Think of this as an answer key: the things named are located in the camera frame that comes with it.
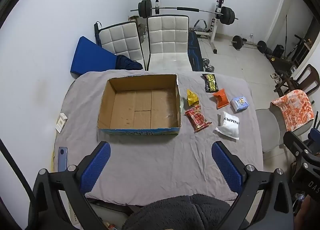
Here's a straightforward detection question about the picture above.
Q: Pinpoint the red snack packet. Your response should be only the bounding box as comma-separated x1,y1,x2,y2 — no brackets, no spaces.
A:
185,105,213,133

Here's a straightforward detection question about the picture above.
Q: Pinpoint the white weight bench rack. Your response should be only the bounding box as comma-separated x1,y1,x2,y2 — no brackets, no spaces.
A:
153,0,225,55

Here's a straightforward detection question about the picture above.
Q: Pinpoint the light blue tissue packet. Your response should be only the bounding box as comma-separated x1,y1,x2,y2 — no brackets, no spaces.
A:
230,97,250,113

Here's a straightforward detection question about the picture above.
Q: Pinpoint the black padded bench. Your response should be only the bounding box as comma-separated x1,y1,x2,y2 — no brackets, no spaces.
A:
187,31,203,72

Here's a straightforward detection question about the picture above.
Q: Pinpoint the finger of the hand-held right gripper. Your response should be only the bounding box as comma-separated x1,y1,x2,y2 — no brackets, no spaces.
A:
308,127,320,144
283,131,313,162

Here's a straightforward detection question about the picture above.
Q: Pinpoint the black wipes packet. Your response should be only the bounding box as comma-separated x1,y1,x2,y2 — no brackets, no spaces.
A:
201,73,220,93

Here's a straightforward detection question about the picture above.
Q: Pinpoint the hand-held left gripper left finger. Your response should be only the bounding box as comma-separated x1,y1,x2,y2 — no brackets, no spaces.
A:
27,141,112,230

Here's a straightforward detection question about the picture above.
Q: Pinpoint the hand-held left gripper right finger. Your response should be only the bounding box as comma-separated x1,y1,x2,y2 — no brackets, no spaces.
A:
211,141,294,230

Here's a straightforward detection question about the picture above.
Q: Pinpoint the yellow snack packet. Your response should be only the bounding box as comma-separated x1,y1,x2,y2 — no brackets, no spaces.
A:
187,89,200,107

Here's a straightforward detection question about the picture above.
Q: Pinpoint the dark fleece clothing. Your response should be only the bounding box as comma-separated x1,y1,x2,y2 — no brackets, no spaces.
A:
122,194,232,230

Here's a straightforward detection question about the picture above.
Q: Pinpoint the blue smartphone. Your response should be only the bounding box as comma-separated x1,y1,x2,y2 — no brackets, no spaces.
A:
58,146,68,172

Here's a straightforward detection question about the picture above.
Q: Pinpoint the black speaker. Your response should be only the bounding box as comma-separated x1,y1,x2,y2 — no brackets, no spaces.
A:
272,44,285,58

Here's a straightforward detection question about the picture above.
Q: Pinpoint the barbell with black plates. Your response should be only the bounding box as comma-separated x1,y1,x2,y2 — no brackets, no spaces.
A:
130,0,238,25

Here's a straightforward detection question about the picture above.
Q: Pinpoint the dark wooden chair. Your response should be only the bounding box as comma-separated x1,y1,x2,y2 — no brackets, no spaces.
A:
273,64,320,100

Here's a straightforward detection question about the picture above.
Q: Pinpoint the black cable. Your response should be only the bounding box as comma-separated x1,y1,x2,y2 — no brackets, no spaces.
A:
0,138,36,204

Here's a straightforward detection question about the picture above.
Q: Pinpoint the orange snack packet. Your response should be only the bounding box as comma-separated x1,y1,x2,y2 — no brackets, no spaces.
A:
213,89,230,109

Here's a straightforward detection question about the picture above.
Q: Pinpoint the dark blue cloth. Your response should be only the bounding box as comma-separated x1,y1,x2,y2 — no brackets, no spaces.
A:
115,55,143,71

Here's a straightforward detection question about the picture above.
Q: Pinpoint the cardboard box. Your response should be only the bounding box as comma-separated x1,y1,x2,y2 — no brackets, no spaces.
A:
97,74,182,136

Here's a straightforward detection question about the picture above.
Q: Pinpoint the blue foam mat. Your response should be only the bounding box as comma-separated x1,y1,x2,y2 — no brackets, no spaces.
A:
70,36,118,76

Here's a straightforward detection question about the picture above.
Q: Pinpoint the white soft packet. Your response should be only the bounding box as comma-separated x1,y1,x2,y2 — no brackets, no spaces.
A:
215,111,241,141

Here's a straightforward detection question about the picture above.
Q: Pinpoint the white quilted chair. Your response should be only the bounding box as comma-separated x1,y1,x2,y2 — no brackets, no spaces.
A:
98,21,145,71
146,15,193,72

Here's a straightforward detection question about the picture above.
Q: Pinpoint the metal dumbbell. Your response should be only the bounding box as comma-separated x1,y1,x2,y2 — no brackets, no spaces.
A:
202,58,216,73

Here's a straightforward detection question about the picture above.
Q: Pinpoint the short barbell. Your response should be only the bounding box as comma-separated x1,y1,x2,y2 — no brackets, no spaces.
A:
232,35,268,53

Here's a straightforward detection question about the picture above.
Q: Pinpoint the grey round chair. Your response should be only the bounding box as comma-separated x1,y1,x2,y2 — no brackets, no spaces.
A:
255,108,288,153

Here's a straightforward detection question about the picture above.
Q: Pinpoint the small white box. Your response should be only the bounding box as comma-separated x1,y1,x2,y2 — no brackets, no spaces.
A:
55,112,68,133

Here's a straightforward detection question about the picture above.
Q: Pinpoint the orange floral cloth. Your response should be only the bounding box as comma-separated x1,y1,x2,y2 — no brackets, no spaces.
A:
271,89,315,132

